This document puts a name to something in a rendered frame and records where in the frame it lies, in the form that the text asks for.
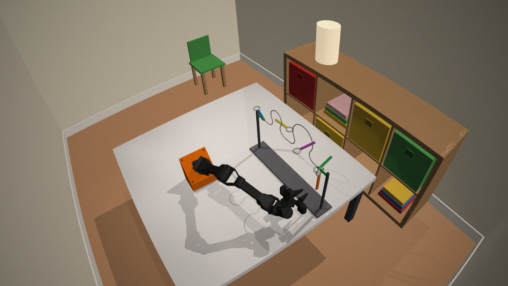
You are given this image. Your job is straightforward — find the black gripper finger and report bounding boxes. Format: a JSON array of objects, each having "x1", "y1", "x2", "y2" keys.
[
  {"x1": 294, "y1": 189, "x2": 304, "y2": 198},
  {"x1": 298, "y1": 193, "x2": 308, "y2": 202}
]

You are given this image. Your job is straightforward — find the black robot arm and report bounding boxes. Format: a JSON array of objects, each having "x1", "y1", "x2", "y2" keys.
[{"x1": 192, "y1": 156, "x2": 295, "y2": 219}]

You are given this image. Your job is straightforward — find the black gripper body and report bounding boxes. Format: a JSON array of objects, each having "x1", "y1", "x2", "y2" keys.
[{"x1": 280, "y1": 185, "x2": 307, "y2": 214}]

